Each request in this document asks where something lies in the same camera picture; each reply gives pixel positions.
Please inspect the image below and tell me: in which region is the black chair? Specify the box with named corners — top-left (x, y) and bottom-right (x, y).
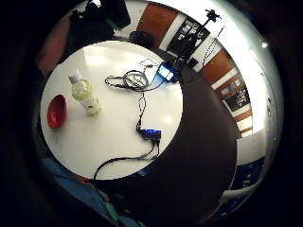
top-left (128, 30), bottom-right (156, 49)

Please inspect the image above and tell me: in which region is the black device with lit screen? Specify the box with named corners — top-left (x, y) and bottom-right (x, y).
top-left (156, 61), bottom-right (180, 84)

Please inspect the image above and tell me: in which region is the clear bottle with yellow liquid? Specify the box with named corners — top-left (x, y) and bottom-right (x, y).
top-left (68, 69), bottom-right (102, 116)

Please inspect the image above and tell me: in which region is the red bowl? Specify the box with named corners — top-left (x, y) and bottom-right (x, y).
top-left (46, 94), bottom-right (68, 130)

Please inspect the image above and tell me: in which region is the black hub with blue light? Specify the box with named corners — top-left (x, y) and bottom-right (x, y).
top-left (139, 128), bottom-right (163, 142)

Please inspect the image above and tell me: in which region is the the person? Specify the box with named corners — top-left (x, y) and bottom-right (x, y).
top-left (41, 157), bottom-right (150, 227)

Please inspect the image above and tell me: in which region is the coiled black cable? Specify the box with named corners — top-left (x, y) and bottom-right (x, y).
top-left (104, 69), bottom-right (165, 93)

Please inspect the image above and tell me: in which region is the black camera tripod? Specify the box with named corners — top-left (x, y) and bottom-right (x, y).
top-left (176, 9), bottom-right (222, 69)

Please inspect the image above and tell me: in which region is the thin black cable to hub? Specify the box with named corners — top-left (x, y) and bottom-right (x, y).
top-left (135, 92), bottom-right (147, 132)

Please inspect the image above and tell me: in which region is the black cable from hub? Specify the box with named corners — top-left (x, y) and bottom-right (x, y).
top-left (93, 140), bottom-right (161, 183)

